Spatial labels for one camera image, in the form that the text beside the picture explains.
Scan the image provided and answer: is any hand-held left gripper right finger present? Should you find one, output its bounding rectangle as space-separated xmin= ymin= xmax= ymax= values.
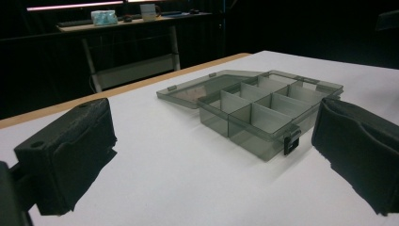
xmin=311 ymin=96 xmax=399 ymax=217

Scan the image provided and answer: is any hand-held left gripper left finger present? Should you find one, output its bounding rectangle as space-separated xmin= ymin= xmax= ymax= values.
xmin=13 ymin=97 xmax=119 ymax=217

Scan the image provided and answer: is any grey clear compartment box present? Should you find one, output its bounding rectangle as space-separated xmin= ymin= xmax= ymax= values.
xmin=155 ymin=69 xmax=344 ymax=163

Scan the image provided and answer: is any wooden desk with white legs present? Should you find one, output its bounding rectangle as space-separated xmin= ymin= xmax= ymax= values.
xmin=56 ymin=11 xmax=213 ymax=94

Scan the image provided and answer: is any black keyboard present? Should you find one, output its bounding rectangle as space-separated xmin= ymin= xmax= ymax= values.
xmin=56 ymin=19 xmax=94 ymax=28

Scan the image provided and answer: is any pale blue tissue pack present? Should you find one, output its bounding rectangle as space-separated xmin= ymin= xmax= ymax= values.
xmin=90 ymin=9 xmax=119 ymax=26

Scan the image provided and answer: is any monitor with lit edge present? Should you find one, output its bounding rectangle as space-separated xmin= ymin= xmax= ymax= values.
xmin=25 ymin=0 xmax=170 ymax=13

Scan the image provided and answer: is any white mug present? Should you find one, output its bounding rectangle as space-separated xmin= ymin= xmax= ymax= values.
xmin=139 ymin=3 xmax=162 ymax=23

